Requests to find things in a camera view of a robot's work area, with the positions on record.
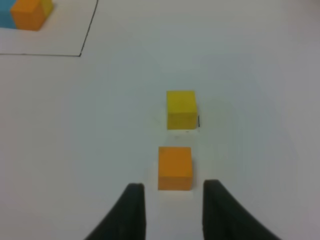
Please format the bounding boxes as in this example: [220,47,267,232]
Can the template blue cube block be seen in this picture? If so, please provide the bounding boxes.
[0,0,16,29]

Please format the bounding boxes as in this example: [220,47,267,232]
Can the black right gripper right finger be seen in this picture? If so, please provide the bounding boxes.
[202,179,279,240]

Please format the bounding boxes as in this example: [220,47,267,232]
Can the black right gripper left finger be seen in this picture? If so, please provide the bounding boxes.
[86,183,146,240]

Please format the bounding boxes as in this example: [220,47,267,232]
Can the template orange cube block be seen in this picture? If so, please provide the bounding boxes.
[10,0,46,31]

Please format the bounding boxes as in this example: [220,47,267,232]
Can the template yellow cube block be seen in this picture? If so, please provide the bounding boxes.
[41,0,54,18]

